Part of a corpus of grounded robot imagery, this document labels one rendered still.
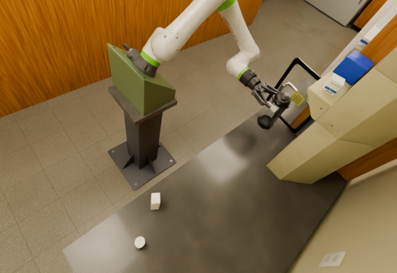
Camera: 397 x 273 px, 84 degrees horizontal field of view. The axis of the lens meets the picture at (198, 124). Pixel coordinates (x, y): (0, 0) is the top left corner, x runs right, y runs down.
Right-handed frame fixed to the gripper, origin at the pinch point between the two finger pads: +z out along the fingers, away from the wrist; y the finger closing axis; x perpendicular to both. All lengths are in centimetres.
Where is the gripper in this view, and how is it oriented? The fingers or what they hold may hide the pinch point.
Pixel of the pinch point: (277, 104)
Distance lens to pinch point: 132.6
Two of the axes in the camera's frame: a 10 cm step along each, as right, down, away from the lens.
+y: 7.4, -4.5, 5.0
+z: 6.4, 7.0, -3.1
